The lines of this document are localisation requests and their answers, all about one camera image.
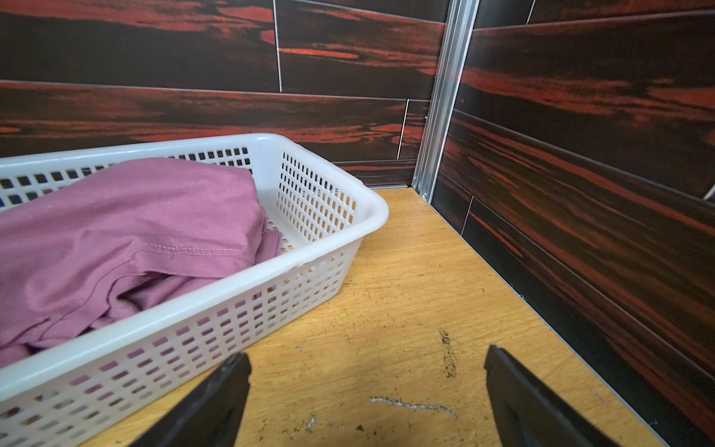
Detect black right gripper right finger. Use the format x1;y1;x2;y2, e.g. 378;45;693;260
484;345;616;446

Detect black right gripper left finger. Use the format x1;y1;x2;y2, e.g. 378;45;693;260
132;352;251;447

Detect magenta t-shirt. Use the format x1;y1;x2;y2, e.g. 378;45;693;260
1;158;282;366

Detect white perforated plastic basket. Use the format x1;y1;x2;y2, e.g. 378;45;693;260
1;133;389;446

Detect aluminium right corner post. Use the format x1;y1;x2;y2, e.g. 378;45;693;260
413;0;480;203

